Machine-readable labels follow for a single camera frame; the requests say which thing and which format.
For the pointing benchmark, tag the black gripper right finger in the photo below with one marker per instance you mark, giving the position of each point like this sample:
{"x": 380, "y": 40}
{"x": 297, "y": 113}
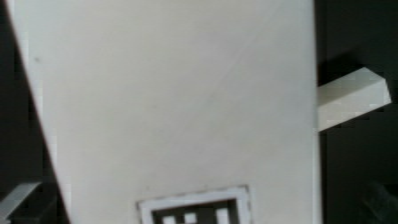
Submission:
{"x": 379, "y": 204}

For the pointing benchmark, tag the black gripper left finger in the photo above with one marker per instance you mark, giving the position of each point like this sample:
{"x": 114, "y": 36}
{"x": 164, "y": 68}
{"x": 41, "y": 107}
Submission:
{"x": 29, "y": 204}

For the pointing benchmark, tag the white cabinet top block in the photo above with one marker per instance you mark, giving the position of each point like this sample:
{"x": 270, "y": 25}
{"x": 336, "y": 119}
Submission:
{"x": 172, "y": 84}

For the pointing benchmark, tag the white U-shaped fence frame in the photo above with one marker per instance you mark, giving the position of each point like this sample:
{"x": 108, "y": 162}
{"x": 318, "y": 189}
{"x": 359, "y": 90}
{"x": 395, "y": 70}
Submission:
{"x": 350, "y": 96}

